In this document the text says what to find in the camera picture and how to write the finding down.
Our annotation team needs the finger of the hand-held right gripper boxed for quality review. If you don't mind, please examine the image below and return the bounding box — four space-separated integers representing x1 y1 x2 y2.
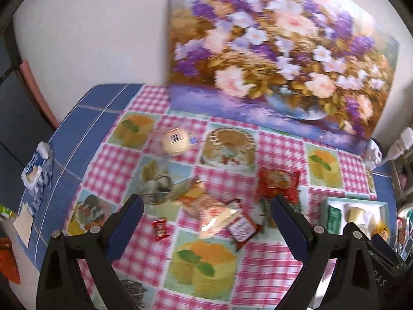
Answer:
370 233 399 262

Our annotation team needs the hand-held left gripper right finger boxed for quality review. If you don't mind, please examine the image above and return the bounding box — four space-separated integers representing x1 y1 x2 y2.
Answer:
270 195 379 310

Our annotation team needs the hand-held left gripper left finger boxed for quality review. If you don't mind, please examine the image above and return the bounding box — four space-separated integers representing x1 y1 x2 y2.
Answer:
36 194 145 310

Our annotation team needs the yellow snack packet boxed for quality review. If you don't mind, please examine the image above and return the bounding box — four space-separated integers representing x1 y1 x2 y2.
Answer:
371 220 391 239

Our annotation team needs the green-edged clear cake packet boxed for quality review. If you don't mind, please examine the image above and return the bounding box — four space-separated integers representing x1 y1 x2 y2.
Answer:
260 198 302 230

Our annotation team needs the small red candy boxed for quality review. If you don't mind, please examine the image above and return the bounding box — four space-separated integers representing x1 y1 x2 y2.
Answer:
152 220 170 243

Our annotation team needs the pale yellow jelly cup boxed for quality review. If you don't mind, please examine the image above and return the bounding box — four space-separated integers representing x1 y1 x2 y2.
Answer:
345 206 370 227

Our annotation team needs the green snack packet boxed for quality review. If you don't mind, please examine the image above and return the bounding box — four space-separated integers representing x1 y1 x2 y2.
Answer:
327 207 344 235

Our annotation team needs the red cake packet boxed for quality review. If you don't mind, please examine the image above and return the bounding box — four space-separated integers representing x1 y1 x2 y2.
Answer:
256 167 301 205

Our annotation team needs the dark red snack packet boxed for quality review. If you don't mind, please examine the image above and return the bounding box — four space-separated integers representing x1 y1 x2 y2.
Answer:
226 207 263 252

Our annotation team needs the beige roll cake packet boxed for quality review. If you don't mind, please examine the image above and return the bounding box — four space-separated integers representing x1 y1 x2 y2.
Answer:
197 194 242 241
176 179 207 209

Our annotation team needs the steamed cake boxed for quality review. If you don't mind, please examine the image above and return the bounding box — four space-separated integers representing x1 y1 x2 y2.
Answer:
150 126 201 157

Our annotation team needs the pink checked tablecloth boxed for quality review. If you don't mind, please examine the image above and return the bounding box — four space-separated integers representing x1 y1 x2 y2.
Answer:
63 84 388 310

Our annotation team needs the cream paper note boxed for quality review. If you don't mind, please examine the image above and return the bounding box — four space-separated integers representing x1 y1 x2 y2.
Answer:
13 203 34 247

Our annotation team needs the blue lined table cover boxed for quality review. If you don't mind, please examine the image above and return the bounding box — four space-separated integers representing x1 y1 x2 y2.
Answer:
24 84 397 265

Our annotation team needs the crumpled blue white wrapper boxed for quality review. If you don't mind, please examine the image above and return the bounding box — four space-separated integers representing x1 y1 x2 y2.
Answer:
21 141 55 201

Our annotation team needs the white bulb lamp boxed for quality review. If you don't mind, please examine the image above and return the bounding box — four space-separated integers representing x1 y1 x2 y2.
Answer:
366 127 413 170

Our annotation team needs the orange plastic bag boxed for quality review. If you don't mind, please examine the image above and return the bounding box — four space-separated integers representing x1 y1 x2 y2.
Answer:
0 237 21 285

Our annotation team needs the flower painting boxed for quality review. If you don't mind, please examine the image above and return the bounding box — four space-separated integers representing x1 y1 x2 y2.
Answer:
166 0 401 147

